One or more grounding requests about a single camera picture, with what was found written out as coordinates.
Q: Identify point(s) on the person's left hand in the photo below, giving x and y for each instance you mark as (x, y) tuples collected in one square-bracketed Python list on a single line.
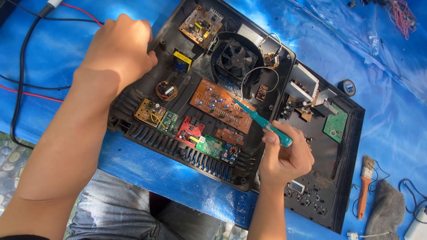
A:
[(113, 53)]

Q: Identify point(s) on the person's right hand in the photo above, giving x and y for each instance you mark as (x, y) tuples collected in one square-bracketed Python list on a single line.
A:
[(283, 163)]

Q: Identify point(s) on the black plastic appliance casing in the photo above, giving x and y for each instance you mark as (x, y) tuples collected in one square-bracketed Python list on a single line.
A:
[(150, 80)]

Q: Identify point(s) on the small grey display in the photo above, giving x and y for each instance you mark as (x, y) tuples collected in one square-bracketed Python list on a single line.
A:
[(296, 186)]

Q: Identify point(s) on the black appliance cover panel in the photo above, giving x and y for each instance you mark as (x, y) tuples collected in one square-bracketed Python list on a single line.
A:
[(317, 156)]

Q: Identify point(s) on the blue board copper coil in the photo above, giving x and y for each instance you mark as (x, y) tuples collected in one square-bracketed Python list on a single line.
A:
[(230, 153)]

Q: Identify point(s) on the brown board with capacitors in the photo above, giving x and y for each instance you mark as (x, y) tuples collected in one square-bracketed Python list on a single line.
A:
[(300, 108)]

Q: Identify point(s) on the small orange circuit board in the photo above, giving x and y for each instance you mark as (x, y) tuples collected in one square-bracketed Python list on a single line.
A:
[(229, 136)]

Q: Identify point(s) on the round brown circuit board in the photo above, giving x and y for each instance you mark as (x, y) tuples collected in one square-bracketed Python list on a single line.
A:
[(166, 90)]

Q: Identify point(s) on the large green circuit board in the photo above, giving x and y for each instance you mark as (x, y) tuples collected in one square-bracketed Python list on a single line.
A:
[(335, 125)]

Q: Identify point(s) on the yellow brown circuit board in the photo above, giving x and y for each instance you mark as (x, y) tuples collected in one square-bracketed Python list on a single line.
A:
[(148, 112)]

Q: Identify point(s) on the yellow blue transformer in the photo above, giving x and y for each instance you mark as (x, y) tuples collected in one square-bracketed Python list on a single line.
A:
[(182, 61)]

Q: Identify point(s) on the grey metal heat sink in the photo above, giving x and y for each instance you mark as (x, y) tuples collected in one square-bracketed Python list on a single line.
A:
[(325, 105)]

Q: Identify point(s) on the small dark red board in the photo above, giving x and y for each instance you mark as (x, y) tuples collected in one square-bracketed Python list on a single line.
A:
[(261, 92)]

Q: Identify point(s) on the green circuit board white chip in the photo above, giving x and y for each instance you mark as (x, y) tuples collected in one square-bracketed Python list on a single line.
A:
[(210, 146)]

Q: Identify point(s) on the white aluminium heat sink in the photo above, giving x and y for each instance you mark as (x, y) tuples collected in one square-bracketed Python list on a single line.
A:
[(305, 80)]

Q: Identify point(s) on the small green circuit board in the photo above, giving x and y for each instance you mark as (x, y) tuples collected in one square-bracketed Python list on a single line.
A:
[(167, 122)]

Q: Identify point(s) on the large orange circuit board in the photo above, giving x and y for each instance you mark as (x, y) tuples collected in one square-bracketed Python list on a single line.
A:
[(216, 103)]

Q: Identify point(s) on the brown power circuit board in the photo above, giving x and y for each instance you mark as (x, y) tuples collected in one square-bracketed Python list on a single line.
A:
[(199, 26)]

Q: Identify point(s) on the black electrical tape roll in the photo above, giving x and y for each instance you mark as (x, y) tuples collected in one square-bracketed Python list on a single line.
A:
[(347, 87)]

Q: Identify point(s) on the red circuit board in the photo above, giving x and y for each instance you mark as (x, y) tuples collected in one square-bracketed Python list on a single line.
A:
[(189, 131)]

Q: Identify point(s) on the small round coil board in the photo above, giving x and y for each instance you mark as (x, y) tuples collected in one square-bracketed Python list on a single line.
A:
[(271, 60)]

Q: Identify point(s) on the blue tarpaulin cover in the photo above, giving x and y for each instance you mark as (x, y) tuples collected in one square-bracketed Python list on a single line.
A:
[(383, 126)]

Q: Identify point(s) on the grey cloth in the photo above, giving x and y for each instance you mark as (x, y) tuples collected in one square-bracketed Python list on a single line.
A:
[(385, 213)]

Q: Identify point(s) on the black cooling fan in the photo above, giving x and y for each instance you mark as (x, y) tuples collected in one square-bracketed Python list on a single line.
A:
[(237, 59)]

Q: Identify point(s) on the white plastic block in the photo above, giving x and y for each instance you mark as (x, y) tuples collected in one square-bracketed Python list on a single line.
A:
[(250, 34)]

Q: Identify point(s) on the clear plastic sheet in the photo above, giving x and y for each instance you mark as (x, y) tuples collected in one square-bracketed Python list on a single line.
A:
[(367, 43)]

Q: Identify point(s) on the white power adapter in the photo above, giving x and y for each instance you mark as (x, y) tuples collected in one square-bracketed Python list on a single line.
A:
[(417, 227)]

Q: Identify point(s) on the person's blue jeans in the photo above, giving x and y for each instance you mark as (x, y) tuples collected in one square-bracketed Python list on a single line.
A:
[(116, 206)]

